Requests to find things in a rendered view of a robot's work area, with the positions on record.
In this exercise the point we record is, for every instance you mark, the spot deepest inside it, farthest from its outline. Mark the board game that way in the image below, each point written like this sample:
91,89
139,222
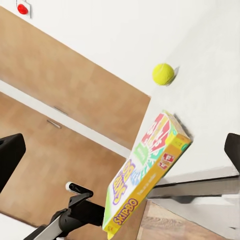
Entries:
159,149

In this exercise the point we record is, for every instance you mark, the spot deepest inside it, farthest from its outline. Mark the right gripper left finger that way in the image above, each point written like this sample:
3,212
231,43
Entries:
12,150

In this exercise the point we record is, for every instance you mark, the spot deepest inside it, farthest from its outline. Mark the desk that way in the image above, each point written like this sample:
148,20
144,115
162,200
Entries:
203,185

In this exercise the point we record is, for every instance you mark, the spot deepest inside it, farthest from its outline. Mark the tennis ball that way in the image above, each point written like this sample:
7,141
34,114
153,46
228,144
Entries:
163,74

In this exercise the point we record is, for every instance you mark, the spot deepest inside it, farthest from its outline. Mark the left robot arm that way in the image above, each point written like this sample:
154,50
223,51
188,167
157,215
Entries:
80,212

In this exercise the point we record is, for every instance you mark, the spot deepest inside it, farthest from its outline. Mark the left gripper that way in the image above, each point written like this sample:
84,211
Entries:
81,211

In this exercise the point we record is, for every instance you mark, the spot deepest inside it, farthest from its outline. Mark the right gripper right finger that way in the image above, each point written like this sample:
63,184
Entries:
232,149

